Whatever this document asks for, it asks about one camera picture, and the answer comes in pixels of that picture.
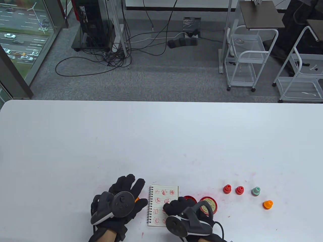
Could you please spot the person's left hand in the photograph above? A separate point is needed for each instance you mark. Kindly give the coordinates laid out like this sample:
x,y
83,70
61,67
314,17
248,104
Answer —
x,y
126,184

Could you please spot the person's right hand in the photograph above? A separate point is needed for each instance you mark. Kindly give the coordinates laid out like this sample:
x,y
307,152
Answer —
x,y
179,205

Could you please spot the red ink pad tin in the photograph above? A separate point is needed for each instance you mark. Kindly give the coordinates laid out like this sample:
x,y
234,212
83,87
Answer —
x,y
189,198

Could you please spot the spiral lined notebook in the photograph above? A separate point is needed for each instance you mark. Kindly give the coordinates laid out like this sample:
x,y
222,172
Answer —
x,y
161,199

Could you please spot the red ink pad lid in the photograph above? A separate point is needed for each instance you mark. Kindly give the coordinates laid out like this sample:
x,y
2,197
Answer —
x,y
213,205

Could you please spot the red reward stamp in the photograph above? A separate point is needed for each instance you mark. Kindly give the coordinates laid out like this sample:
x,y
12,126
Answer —
x,y
239,190
227,189

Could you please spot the green reward stamp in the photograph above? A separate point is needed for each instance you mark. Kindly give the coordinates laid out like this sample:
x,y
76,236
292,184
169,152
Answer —
x,y
256,191

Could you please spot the orange reward stamp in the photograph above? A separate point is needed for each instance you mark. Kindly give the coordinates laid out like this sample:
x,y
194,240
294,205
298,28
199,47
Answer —
x,y
268,204

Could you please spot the person's left forearm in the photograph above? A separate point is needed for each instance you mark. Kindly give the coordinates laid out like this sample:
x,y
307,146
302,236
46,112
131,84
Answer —
x,y
106,237

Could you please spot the black foot pedal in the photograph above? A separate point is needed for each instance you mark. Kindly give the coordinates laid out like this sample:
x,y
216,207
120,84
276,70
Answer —
x,y
181,42

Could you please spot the black computer tower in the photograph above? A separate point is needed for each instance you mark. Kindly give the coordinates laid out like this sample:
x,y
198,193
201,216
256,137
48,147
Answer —
x,y
92,22

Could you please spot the white plastic strip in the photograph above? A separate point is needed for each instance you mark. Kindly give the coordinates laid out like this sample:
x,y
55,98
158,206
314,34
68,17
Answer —
x,y
309,94

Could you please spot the clear round dish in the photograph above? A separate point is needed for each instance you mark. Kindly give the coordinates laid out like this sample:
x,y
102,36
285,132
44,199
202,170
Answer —
x,y
239,41

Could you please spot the large glass window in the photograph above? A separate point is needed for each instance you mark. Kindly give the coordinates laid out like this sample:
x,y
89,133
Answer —
x,y
22,37

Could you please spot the black tool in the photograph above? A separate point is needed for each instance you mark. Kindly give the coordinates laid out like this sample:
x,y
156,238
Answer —
x,y
301,63

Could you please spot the small white plastic piece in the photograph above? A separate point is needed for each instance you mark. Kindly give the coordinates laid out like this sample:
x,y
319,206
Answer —
x,y
313,67

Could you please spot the brown side table top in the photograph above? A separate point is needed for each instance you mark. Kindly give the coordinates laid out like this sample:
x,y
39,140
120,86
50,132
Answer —
x,y
262,15
316,29

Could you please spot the aluminium frame post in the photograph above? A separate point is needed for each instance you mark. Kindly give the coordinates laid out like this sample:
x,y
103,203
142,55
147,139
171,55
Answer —
x,y
221,63
127,63

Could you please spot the silver metal bracket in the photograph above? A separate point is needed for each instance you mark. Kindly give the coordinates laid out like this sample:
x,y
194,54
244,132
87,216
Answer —
x,y
257,2

